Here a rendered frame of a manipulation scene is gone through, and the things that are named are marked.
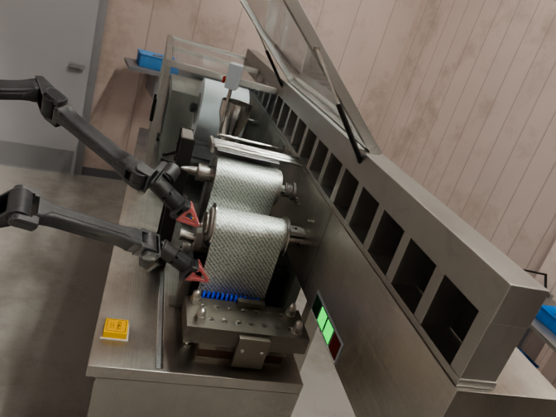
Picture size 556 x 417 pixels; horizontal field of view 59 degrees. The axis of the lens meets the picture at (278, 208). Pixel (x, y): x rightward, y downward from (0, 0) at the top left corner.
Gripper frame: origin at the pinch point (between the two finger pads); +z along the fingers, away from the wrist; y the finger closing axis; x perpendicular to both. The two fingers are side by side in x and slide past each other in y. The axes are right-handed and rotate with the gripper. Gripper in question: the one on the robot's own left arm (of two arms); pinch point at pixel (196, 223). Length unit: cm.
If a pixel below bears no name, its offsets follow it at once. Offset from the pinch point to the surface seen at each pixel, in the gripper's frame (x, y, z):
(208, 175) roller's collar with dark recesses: 10.4, -20.4, -4.3
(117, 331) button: -36.4, 19.6, 4.3
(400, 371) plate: 30, 76, 27
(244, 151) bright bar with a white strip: 25.9, -21.8, -2.4
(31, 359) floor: -131, -70, 26
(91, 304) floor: -117, -124, 41
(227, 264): -0.1, 7.2, 15.6
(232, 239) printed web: 7.0, 7.5, 9.5
